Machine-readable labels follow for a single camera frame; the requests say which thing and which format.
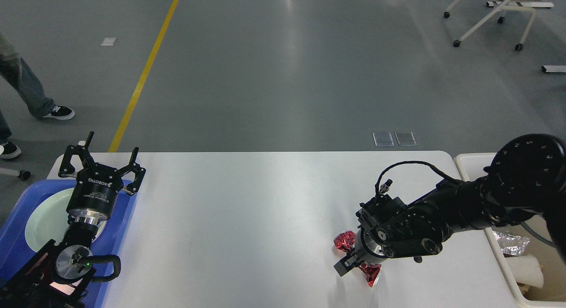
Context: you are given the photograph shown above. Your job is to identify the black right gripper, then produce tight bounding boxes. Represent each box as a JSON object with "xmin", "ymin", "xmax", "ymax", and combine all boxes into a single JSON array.
[{"xmin": 333, "ymin": 228, "xmax": 389, "ymax": 277}]

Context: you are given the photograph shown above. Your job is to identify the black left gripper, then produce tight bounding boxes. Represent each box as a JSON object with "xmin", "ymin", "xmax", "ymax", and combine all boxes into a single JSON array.
[{"xmin": 57, "ymin": 131, "xmax": 146, "ymax": 222}]

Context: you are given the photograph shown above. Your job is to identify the red foil wrapper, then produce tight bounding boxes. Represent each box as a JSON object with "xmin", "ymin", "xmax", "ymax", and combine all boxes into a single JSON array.
[{"xmin": 333, "ymin": 230, "xmax": 382, "ymax": 287}]

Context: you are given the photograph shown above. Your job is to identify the mint green plate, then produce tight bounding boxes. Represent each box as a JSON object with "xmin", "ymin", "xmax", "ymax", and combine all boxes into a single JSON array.
[{"xmin": 25, "ymin": 186, "xmax": 109, "ymax": 255}]

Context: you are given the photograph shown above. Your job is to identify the aluminium foil tray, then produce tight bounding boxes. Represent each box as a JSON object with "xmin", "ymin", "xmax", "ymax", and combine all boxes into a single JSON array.
[{"xmin": 493, "ymin": 230, "xmax": 531, "ymax": 256}]

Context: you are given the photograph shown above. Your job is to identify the brown paper sheet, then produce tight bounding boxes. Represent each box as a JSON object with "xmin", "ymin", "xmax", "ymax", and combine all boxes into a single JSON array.
[{"xmin": 517, "ymin": 282, "xmax": 566, "ymax": 302}]

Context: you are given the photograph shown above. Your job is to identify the white paper cup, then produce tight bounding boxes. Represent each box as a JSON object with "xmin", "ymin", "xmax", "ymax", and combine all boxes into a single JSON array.
[{"xmin": 505, "ymin": 255, "xmax": 544, "ymax": 288}]

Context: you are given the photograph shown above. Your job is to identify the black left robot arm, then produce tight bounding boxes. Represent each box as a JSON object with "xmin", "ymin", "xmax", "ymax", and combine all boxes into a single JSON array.
[{"xmin": 1, "ymin": 132, "xmax": 146, "ymax": 308}]

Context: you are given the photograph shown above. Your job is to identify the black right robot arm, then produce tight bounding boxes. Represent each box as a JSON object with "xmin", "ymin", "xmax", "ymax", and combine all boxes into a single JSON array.
[{"xmin": 334, "ymin": 133, "xmax": 566, "ymax": 276}]

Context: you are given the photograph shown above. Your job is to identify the white chair leg left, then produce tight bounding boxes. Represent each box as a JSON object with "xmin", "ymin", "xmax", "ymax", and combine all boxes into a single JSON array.
[{"xmin": 0, "ymin": 167, "xmax": 31, "ymax": 181}]

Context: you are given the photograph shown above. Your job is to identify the blue plastic tray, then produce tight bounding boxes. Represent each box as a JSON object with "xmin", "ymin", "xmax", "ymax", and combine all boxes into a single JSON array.
[{"xmin": 0, "ymin": 180, "xmax": 136, "ymax": 285}]

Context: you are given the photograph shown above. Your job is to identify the left floor socket cover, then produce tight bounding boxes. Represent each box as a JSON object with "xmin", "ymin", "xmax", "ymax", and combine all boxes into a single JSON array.
[{"xmin": 372, "ymin": 132, "xmax": 395, "ymax": 147}]

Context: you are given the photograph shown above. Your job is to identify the floor socket cover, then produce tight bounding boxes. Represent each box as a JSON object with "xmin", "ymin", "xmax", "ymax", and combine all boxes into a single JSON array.
[
  {"xmin": 395, "ymin": 132, "xmax": 417, "ymax": 146},
  {"xmin": 372, "ymin": 132, "xmax": 395, "ymax": 147}
]

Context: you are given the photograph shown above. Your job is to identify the person's leg and shoe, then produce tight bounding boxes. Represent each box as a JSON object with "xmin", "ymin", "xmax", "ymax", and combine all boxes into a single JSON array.
[{"xmin": 0, "ymin": 35, "xmax": 75, "ymax": 120}]

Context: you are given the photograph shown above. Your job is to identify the right floor socket cover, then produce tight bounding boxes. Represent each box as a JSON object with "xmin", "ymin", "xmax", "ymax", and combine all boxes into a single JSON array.
[{"xmin": 395, "ymin": 132, "xmax": 417, "ymax": 146}]

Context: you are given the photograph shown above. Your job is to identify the beige plastic bin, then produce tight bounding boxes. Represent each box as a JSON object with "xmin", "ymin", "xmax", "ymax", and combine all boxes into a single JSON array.
[{"xmin": 454, "ymin": 153, "xmax": 565, "ymax": 308}]

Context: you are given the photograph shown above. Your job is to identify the white metal bar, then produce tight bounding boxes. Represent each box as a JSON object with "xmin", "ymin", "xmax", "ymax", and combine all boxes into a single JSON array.
[{"xmin": 541, "ymin": 65, "xmax": 566, "ymax": 73}]

